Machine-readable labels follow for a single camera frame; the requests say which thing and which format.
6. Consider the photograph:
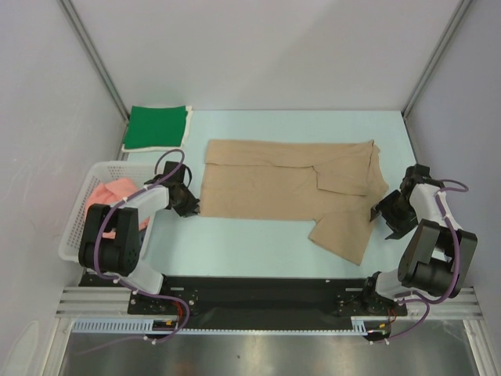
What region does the beige t shirt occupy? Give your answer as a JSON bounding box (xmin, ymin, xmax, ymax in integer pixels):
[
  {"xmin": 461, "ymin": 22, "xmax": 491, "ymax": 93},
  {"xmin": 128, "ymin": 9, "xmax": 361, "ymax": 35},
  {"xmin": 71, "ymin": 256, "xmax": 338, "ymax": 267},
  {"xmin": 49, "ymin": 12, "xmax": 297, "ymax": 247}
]
[{"xmin": 200, "ymin": 139, "xmax": 388, "ymax": 265}]

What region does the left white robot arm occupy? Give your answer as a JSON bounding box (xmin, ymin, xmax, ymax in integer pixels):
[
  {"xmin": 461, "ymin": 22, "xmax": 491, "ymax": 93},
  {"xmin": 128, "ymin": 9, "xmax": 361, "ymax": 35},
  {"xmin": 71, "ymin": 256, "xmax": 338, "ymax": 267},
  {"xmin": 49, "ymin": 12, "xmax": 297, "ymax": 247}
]
[{"xmin": 78, "ymin": 161, "xmax": 200, "ymax": 313}]

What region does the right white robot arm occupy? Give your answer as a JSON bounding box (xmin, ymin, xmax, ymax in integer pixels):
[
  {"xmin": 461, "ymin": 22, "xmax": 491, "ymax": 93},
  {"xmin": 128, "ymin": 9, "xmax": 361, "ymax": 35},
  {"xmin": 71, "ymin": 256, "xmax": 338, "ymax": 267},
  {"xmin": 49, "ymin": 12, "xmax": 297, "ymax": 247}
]
[{"xmin": 361, "ymin": 164, "xmax": 478, "ymax": 314}]

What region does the white plastic basket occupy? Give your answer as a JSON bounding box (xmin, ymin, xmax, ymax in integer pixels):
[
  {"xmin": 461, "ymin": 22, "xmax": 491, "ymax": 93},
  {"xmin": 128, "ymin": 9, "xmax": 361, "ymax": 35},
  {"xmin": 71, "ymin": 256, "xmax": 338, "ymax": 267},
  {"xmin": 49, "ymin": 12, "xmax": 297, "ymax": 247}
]
[{"xmin": 58, "ymin": 161, "xmax": 168, "ymax": 273}]

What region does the pink t shirt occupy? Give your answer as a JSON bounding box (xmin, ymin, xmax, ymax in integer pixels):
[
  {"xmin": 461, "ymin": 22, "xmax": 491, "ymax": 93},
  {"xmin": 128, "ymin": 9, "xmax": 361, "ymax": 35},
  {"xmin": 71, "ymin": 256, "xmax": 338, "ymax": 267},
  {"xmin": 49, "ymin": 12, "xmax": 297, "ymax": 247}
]
[{"xmin": 85, "ymin": 178, "xmax": 139, "ymax": 217}]

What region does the folded white t shirt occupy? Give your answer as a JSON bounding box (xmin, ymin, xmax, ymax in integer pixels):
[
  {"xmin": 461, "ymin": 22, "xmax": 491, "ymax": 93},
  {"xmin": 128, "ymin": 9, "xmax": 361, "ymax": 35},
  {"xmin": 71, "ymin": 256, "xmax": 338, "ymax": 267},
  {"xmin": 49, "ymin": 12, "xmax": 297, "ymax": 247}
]
[{"xmin": 120, "ymin": 104, "xmax": 194, "ymax": 154}]

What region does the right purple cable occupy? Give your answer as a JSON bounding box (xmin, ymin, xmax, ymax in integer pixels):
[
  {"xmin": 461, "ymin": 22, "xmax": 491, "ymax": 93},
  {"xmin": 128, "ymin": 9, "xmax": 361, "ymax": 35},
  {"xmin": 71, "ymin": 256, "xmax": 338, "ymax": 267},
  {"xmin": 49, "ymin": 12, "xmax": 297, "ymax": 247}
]
[{"xmin": 367, "ymin": 179, "xmax": 469, "ymax": 347}]

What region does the purple cable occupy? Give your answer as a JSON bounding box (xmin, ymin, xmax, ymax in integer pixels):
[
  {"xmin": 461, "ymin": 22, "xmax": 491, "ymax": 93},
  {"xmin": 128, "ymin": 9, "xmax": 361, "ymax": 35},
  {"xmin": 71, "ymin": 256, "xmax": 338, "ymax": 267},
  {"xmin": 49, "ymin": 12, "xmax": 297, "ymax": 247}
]
[
  {"xmin": 77, "ymin": 148, "xmax": 193, "ymax": 353},
  {"xmin": 367, "ymin": 179, "xmax": 469, "ymax": 347}
]

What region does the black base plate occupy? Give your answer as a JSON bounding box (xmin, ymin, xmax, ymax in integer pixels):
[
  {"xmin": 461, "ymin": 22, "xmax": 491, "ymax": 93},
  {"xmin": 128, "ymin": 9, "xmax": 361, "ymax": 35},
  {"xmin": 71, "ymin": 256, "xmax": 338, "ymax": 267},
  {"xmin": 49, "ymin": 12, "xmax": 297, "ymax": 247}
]
[{"xmin": 77, "ymin": 273, "xmax": 409, "ymax": 330}]

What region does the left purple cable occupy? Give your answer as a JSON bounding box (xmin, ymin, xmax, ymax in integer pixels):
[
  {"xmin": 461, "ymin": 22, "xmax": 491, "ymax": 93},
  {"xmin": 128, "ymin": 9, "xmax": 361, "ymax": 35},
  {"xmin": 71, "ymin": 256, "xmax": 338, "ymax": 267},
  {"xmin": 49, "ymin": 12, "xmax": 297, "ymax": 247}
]
[{"xmin": 77, "ymin": 148, "xmax": 193, "ymax": 353}]

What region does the white slotted cable duct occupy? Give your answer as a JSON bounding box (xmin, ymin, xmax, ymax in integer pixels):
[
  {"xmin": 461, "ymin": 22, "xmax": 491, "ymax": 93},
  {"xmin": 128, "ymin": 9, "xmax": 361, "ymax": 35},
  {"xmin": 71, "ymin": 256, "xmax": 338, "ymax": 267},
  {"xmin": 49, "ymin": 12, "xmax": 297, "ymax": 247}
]
[{"xmin": 72, "ymin": 318, "xmax": 389, "ymax": 336}]

